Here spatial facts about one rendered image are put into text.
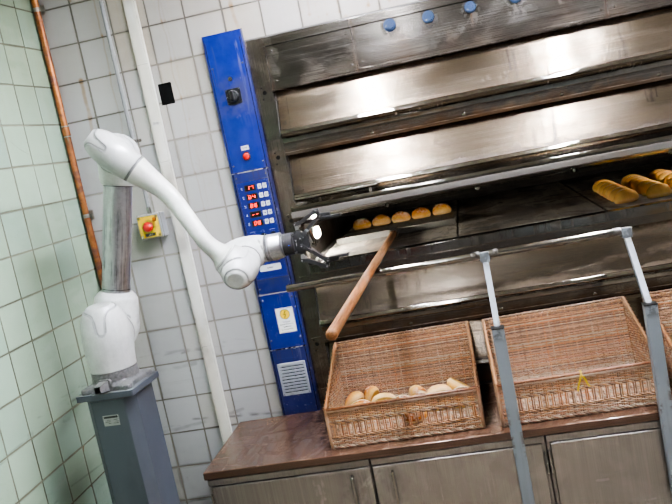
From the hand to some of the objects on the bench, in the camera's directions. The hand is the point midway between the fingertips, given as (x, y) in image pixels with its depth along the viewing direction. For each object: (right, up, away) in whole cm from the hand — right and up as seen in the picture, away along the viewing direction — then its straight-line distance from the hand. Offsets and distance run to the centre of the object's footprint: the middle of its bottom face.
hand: (341, 234), depth 275 cm
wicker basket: (+85, -58, +26) cm, 106 cm away
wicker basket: (+26, -68, +37) cm, 82 cm away
